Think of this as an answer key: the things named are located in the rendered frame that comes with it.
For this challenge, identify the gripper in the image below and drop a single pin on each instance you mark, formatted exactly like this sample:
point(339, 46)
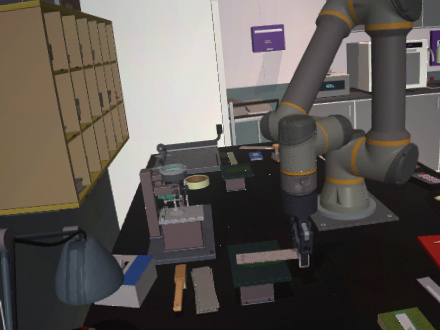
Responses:
point(299, 204)

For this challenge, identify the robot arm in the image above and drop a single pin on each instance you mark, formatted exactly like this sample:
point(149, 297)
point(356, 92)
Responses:
point(388, 103)

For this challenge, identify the dark keyboard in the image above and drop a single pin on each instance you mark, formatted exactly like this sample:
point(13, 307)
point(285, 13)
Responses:
point(428, 178)

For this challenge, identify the grey speckled block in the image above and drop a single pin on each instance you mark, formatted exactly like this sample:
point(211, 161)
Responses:
point(204, 290)

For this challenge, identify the grey trolley table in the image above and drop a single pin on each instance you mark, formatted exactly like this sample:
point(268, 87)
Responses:
point(251, 116)

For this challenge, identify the white appliance with dark panel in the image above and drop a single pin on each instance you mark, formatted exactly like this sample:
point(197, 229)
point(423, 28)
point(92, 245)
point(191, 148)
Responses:
point(416, 65)

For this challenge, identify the white flat strip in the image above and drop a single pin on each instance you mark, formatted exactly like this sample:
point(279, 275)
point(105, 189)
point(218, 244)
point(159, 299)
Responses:
point(429, 288)

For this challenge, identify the purple wall sign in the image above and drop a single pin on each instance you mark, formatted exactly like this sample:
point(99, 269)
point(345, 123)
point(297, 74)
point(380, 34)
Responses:
point(268, 38)
point(434, 38)

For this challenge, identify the grey desk lamp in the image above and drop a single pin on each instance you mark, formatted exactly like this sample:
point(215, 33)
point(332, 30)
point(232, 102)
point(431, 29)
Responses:
point(86, 271)

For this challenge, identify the grey instrument with display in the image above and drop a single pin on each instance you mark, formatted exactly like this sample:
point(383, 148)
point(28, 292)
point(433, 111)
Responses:
point(336, 85)

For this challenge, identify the grey paper cutter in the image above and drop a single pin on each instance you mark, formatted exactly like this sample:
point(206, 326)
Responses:
point(192, 154)

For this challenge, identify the greyboard test strip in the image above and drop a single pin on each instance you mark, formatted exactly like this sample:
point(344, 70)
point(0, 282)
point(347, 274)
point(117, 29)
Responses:
point(264, 256)

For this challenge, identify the wooden stamp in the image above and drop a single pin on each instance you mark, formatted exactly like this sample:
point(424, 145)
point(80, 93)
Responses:
point(276, 153)

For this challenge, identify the green shelf on grey stand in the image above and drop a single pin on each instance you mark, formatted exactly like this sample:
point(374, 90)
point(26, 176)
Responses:
point(261, 275)
point(236, 172)

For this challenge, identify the white and blue box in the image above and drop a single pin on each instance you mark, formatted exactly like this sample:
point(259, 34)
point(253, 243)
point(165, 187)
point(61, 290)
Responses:
point(137, 282)

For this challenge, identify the grey dial thickness gauge body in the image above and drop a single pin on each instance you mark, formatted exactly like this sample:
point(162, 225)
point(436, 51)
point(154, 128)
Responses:
point(182, 233)

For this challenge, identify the red book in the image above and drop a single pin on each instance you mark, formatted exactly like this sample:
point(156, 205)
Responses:
point(431, 251)

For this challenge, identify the round gauge dial bezel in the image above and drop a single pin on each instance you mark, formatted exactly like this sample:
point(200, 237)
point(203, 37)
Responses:
point(172, 172)

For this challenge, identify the green pad with white card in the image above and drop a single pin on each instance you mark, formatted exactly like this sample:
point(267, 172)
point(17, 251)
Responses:
point(405, 319)

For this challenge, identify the beige tape roll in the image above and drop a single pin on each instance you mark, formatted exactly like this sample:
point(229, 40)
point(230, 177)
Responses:
point(196, 181)

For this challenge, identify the grey flat strip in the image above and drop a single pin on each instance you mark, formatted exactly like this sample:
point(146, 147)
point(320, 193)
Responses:
point(232, 158)

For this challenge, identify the small blue book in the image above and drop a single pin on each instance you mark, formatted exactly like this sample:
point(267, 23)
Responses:
point(256, 156)

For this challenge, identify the tan ruler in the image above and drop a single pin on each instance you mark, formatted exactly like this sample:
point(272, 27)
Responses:
point(256, 148)

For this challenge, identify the grey counter cabinet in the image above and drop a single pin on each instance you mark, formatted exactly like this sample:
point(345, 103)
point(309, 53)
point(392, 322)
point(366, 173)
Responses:
point(343, 110)

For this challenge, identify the green gauge foot latch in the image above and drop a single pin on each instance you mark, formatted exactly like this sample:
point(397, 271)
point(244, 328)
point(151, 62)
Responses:
point(169, 197)

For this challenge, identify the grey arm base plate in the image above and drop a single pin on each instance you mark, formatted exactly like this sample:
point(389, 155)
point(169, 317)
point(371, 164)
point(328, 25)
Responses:
point(381, 218)

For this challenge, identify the tan pigeonhole cabinet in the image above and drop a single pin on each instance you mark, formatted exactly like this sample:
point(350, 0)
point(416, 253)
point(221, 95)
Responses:
point(41, 120)

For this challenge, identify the white box machine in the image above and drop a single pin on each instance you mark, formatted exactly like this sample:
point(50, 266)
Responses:
point(359, 65)

